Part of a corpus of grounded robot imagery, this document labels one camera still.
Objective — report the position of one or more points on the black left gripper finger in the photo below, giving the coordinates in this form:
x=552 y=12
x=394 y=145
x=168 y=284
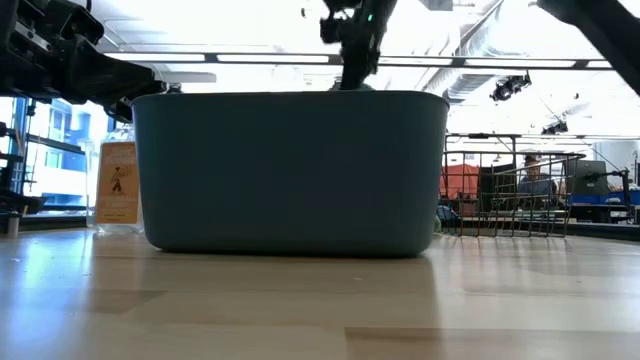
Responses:
x=115 y=80
x=121 y=110

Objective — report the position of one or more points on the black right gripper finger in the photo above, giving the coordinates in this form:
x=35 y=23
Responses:
x=361 y=67

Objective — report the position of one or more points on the dark teal plastic basket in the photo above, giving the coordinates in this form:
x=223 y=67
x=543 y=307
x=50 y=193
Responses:
x=290 y=175

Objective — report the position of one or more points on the green microfiber towel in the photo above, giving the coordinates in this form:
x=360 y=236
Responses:
x=437 y=225

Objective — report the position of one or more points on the spray bottle with orange label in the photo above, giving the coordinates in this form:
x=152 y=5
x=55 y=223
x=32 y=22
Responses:
x=117 y=185

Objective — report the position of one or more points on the long ceiling light bar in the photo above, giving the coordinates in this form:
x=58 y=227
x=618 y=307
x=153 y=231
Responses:
x=270 y=58

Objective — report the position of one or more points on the black ceiling track light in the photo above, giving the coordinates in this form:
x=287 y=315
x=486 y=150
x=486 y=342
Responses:
x=555 y=127
x=507 y=87

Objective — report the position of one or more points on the red orange box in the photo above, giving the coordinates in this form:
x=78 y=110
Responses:
x=460 y=182

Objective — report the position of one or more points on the person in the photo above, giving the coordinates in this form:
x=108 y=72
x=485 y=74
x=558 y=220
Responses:
x=535 y=185

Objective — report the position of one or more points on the dark grey monitor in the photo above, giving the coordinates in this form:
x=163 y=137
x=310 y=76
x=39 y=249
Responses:
x=592 y=177

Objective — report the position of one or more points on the blue table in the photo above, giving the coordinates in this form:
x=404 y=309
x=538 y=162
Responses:
x=620 y=198

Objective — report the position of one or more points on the black overhead rail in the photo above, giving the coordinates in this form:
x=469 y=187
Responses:
x=480 y=135

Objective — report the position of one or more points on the small grey post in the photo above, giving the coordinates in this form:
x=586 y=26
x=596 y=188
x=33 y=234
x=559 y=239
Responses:
x=12 y=225

